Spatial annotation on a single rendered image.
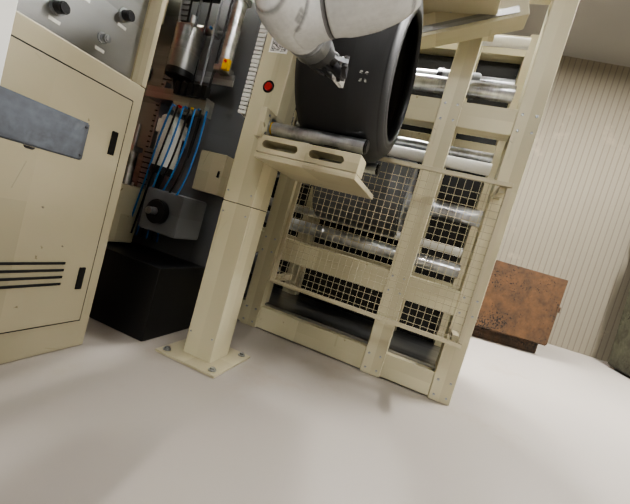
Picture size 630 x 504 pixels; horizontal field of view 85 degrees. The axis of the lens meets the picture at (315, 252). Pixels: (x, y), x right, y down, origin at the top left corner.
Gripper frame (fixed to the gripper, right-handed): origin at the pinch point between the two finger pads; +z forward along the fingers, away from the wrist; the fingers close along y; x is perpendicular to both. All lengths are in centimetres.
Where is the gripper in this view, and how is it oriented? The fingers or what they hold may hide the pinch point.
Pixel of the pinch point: (338, 78)
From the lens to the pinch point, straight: 108.2
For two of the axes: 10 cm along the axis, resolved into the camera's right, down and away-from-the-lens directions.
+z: 3.4, -1.0, 9.3
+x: -2.4, 9.5, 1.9
